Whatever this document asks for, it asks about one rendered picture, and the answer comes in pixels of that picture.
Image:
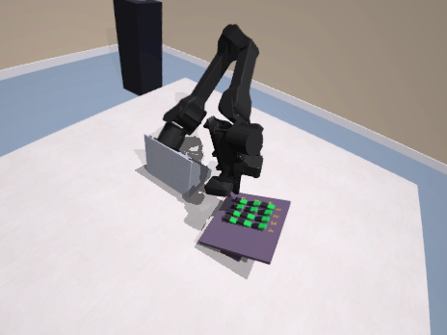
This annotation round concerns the purple switch panel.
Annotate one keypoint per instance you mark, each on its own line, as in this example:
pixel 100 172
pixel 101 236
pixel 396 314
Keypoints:
pixel 247 225

